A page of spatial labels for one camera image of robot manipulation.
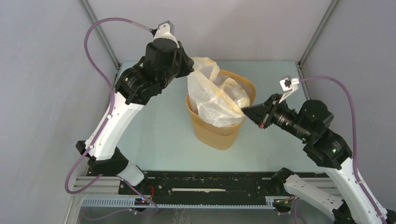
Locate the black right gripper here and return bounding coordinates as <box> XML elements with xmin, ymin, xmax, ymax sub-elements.
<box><xmin>240</xmin><ymin>91</ymin><xmax>309</xmax><ymax>140</ymax></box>

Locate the translucent cream trash bag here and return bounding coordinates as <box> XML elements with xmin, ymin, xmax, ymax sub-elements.
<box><xmin>187</xmin><ymin>57</ymin><xmax>253</xmax><ymax>127</ymax></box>

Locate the orange plastic trash bin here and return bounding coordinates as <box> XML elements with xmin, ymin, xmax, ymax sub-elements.
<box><xmin>186</xmin><ymin>69</ymin><xmax>256</xmax><ymax>150</ymax></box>

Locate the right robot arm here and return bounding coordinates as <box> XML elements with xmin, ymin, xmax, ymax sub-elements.
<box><xmin>242</xmin><ymin>94</ymin><xmax>396</xmax><ymax>224</ymax></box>

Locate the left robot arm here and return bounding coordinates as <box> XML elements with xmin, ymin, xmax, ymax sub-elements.
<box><xmin>76</xmin><ymin>38</ymin><xmax>194</xmax><ymax>194</ymax></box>

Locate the right controller board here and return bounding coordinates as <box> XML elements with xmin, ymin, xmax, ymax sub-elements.
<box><xmin>273</xmin><ymin>200</ymin><xmax>292</xmax><ymax>206</ymax></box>

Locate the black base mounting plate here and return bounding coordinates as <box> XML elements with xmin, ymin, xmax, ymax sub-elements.
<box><xmin>118</xmin><ymin>171</ymin><xmax>294</xmax><ymax>206</ymax></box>

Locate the left controller board with LEDs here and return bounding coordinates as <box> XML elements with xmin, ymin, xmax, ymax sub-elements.
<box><xmin>134</xmin><ymin>198</ymin><xmax>150</xmax><ymax>206</ymax></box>

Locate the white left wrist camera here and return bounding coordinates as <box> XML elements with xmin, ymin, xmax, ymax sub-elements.
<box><xmin>153</xmin><ymin>21</ymin><xmax>180</xmax><ymax>49</ymax></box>

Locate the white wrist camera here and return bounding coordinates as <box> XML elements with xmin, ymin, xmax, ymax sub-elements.
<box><xmin>279</xmin><ymin>76</ymin><xmax>300</xmax><ymax>103</ymax></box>
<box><xmin>153</xmin><ymin>21</ymin><xmax>180</xmax><ymax>49</ymax></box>

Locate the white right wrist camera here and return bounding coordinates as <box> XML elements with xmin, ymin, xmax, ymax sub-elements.
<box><xmin>279</xmin><ymin>76</ymin><xmax>300</xmax><ymax>103</ymax></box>

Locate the aluminium frame rail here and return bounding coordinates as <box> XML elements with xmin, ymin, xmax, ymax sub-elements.
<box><xmin>63</xmin><ymin>0</ymin><xmax>364</xmax><ymax>224</ymax></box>

